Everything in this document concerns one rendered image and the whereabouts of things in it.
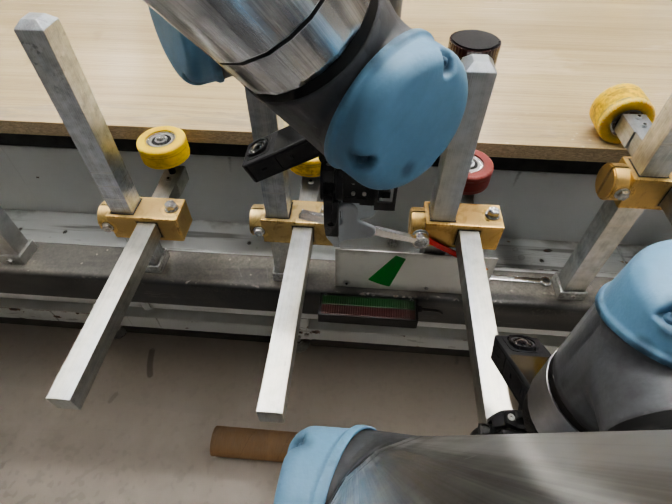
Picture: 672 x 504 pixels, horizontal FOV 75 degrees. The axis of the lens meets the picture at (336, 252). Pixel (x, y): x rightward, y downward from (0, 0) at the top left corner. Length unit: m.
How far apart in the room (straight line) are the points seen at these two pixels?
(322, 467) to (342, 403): 1.26
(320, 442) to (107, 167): 0.59
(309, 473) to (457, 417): 1.30
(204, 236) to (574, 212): 0.79
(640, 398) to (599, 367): 0.03
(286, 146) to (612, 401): 0.34
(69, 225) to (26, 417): 0.73
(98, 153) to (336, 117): 0.54
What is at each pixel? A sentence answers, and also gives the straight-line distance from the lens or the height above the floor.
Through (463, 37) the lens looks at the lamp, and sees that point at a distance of 0.60.
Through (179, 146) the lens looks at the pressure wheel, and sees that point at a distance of 0.78.
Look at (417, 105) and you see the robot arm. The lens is 0.21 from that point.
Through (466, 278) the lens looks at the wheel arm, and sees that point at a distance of 0.62.
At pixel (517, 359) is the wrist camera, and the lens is 0.43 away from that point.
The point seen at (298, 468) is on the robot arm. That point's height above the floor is 1.16.
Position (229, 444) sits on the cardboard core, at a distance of 1.35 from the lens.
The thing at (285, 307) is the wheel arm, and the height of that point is 0.85.
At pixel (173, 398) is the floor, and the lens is 1.53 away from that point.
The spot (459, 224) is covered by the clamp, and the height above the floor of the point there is 0.87.
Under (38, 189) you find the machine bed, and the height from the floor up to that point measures 0.68.
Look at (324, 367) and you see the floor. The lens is 1.49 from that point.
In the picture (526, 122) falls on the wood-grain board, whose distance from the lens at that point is 0.87.
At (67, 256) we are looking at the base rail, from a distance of 0.97.
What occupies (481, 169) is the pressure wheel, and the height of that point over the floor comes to 0.91.
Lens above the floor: 1.33
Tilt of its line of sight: 49 degrees down
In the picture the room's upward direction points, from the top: straight up
